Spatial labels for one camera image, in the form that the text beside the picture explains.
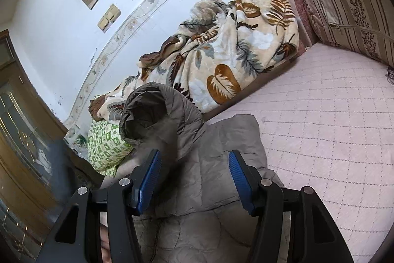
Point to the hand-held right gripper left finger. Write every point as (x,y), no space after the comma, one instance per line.
(150,179)

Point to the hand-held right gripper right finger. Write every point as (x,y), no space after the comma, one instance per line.
(238,179)

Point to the grey puffer jacket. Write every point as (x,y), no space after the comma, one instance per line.
(197,158)

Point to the green checkered pillow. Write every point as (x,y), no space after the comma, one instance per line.
(104,146)

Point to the pink quilted bed sheet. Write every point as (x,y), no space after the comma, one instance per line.
(323,127)

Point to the leaf print fleece blanket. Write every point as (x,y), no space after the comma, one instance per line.
(234,59)

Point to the striped floral cushion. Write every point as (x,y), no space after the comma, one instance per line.
(344,4)

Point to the beige wall switch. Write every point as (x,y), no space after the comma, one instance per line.
(103,24)
(114,13)

